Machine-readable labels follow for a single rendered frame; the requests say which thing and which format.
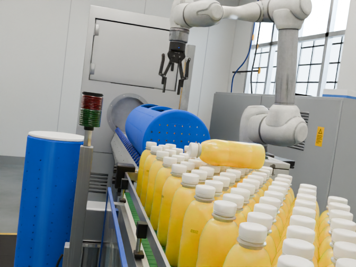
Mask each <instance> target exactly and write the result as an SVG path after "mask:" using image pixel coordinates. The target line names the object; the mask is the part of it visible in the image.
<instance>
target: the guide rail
mask: <svg viewBox="0 0 356 267"><path fill-rule="evenodd" d="M124 178H125V179H128V191H129V193H130V196H131V198H132V201H133V203H134V206H135V208H136V211H137V214H138V217H139V219H140V221H146V222H147V224H148V228H147V236H146V237H147V239H148V242H149V244H150V247H151V249H152V252H153V255H154V257H155V260H156V263H157V265H158V267H171V266H170V264H169V262H168V260H167V258H166V255H165V253H164V251H163V249H162V247H161V245H160V243H159V240H158V238H157V236H156V234H155V232H154V230H153V227H152V225H151V223H150V221H149V219H148V217H147V214H146V212H145V210H144V208H143V206H142V204H141V202H140V199H139V197H138V195H137V192H136V190H135V188H134V186H133V184H132V182H131V180H130V177H129V175H128V173H127V172H125V175H124Z"/></svg>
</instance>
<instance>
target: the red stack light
mask: <svg viewBox="0 0 356 267"><path fill-rule="evenodd" d="M102 105H103V97H98V96H89V95H82V97H81V106H80V108H82V109H89V110H99V111H102Z"/></svg>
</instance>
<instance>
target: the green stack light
mask: <svg viewBox="0 0 356 267"><path fill-rule="evenodd" d="M101 115H102V111H99V110H89V109H82V108H80V113H79V121H78V122H79V123H78V125H80V126H86V127H100V124H101Z"/></svg>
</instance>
